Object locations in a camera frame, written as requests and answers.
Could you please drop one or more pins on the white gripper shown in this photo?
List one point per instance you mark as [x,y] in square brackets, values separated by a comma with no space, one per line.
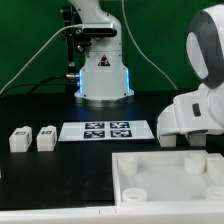
[188,114]

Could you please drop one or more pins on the white square tabletop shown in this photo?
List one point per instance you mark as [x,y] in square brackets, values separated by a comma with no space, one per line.
[167,176]

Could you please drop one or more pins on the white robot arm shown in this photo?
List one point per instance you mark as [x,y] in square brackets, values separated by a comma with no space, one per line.
[104,80]

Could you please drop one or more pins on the white fiducial marker sheet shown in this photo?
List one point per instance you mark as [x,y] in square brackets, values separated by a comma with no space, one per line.
[106,130]

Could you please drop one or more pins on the black camera on mount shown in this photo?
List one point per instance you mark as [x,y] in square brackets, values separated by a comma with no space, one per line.
[99,30]

